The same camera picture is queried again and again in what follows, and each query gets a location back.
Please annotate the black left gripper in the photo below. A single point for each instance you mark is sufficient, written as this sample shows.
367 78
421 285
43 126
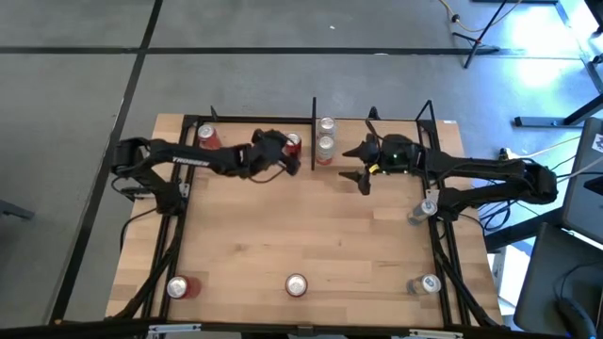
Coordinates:
266 153

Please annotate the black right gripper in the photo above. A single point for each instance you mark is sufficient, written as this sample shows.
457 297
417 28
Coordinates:
396 157

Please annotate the red Coca-Cola can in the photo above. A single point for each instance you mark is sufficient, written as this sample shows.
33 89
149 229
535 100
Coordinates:
207 134
294 141

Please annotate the blue silver slim energy can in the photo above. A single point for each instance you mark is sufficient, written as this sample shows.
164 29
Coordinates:
426 207
429 283

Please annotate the red blue Fanta strawberry can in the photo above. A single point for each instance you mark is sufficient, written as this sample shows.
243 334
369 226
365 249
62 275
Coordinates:
296 285
178 287

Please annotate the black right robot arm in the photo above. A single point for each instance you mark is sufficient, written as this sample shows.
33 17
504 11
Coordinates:
494 169

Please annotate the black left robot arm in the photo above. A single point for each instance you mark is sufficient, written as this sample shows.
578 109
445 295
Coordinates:
188 157

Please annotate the yellow power strip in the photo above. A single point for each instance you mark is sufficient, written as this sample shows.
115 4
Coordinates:
506 154

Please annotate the black tripod stand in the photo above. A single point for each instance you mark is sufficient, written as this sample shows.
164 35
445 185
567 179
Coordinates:
477 43

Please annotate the black side table leg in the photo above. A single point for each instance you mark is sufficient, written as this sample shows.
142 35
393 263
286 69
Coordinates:
518 233

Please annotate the black floor stand base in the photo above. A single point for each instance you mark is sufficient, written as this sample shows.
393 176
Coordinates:
537 122

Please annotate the grey side table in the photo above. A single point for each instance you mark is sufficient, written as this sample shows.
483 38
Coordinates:
542 282

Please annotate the black computer mouse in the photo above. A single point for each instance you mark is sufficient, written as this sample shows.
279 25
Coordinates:
577 318

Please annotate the dark chair leg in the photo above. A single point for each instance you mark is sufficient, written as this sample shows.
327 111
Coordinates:
16 210

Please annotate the wooden shelf with black frame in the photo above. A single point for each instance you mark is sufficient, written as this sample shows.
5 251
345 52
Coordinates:
348 132

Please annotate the silver metal bracket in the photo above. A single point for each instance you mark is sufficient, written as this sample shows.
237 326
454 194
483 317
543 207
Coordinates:
435 334
174 328

